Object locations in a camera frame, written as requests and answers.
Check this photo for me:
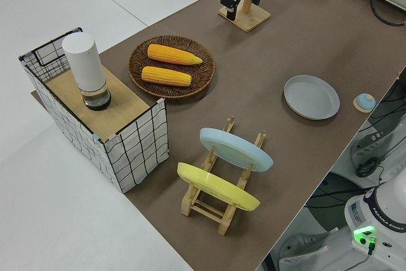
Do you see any gray plate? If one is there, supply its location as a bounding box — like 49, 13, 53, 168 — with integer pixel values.
284, 74, 341, 121

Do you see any light blue plate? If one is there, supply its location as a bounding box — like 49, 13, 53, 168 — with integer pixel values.
199, 127, 274, 173

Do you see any yellow plate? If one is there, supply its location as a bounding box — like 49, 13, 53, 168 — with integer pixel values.
176, 162, 261, 212

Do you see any wooden plate rack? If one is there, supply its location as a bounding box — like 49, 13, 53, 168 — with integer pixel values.
180, 115, 268, 236

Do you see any wooden mug tree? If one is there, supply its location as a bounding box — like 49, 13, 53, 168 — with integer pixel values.
218, 0, 275, 33

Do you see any brown table mat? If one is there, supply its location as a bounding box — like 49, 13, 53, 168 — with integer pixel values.
30, 0, 406, 271

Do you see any brown wicker tray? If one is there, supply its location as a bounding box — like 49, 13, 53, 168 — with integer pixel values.
128, 34, 216, 99

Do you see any yellow corn cob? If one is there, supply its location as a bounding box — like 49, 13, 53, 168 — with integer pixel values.
147, 43, 204, 66
141, 65, 193, 87

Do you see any blue dome bell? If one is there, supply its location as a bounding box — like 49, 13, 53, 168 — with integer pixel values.
353, 93, 377, 114

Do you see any wooden board lid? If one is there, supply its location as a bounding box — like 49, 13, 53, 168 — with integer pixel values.
44, 67, 150, 136

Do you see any white cylinder grinder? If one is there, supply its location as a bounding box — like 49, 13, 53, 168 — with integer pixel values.
62, 32, 112, 112

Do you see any white power strip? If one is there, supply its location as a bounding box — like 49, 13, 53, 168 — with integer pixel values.
350, 122, 397, 170

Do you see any wire basket with cloth liner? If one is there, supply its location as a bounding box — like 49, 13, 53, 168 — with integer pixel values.
18, 26, 169, 194

